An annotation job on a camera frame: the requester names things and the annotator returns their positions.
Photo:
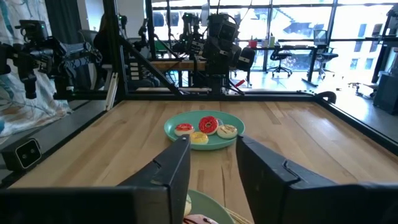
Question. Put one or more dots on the red cup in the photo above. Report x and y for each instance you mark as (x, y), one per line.
(252, 43)

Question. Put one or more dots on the pale blue round plate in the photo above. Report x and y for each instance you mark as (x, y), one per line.
(208, 205)

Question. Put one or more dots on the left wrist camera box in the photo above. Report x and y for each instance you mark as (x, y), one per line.
(227, 31)

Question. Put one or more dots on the white flat strips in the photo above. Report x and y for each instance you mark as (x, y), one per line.
(111, 93)

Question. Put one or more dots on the small pink chocolate-drizzled donut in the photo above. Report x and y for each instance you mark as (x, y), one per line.
(183, 130)

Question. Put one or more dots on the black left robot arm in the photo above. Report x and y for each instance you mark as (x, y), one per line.
(216, 82)

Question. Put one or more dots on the person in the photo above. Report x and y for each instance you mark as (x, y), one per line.
(100, 37)

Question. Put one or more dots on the black diagonal brace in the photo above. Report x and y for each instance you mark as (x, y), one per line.
(152, 68)

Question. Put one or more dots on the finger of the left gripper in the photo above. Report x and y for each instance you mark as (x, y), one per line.
(235, 56)
(247, 59)

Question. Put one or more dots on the background robot arm with camera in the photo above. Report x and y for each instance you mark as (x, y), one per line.
(46, 56)

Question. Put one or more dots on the black office chair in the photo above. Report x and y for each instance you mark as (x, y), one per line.
(325, 57)
(280, 57)

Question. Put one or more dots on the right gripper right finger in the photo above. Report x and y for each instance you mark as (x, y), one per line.
(264, 180)

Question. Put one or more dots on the large blue iced donut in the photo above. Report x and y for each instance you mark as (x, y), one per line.
(187, 205)

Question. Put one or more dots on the teal round plate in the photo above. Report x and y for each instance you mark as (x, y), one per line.
(186, 119)

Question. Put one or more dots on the black frame post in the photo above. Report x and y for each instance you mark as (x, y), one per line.
(115, 46)

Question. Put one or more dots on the black-legged desk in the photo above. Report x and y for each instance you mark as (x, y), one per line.
(295, 47)

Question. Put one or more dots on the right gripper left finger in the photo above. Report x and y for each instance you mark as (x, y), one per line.
(174, 174)

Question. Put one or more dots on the small yellow iced donut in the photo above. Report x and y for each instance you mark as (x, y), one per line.
(199, 139)

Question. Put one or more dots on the wooden workbench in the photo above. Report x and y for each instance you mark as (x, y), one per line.
(177, 64)

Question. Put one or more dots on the black cabinet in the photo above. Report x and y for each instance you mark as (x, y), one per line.
(387, 93)

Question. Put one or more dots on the black table-level camera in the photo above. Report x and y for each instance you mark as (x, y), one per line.
(26, 154)

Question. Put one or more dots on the small blue iced donut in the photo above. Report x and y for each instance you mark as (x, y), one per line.
(219, 121)

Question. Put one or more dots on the patterned white curtain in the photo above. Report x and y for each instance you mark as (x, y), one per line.
(18, 109)

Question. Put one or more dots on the small white iced donut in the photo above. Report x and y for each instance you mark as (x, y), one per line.
(227, 132)

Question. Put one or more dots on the small red sprinkled donut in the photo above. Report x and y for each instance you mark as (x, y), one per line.
(203, 126)

